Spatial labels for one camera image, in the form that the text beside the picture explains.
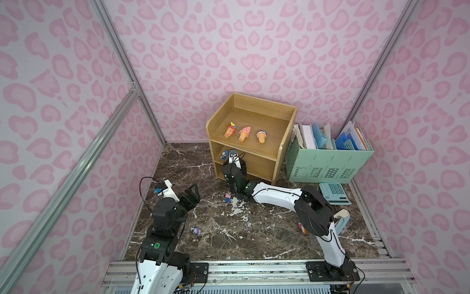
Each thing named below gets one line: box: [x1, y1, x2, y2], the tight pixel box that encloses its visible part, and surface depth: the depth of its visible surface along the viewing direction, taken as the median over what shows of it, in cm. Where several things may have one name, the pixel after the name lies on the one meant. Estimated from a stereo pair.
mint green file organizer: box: [285, 136, 375, 185], surface depth 90 cm
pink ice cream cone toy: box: [238, 126, 252, 143], surface depth 78 cm
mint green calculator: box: [318, 182, 352, 205], surface depth 97 cm
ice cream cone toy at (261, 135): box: [255, 129, 268, 144], surface depth 76 cm
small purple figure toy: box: [190, 225, 202, 236], surface depth 84 cm
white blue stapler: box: [333, 208, 351, 236], surface depth 86 cm
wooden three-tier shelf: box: [205, 92, 298, 185], surface depth 84 cm
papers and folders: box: [292, 120, 370, 151], surface depth 89 cm
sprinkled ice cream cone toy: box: [223, 121, 237, 139], surface depth 80 cm
